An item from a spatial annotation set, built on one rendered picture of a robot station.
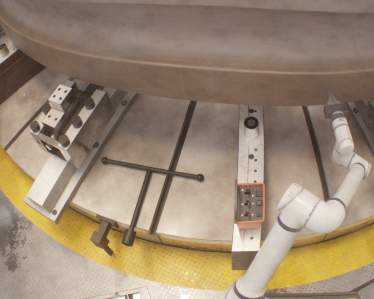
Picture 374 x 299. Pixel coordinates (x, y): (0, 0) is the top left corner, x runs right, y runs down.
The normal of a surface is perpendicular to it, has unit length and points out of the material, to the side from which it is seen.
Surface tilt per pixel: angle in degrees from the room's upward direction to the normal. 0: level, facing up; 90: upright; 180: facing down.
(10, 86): 90
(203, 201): 0
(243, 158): 0
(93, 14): 90
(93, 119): 90
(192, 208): 0
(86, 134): 90
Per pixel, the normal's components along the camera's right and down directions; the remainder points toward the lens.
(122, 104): -0.15, -0.51
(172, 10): -0.25, 0.84
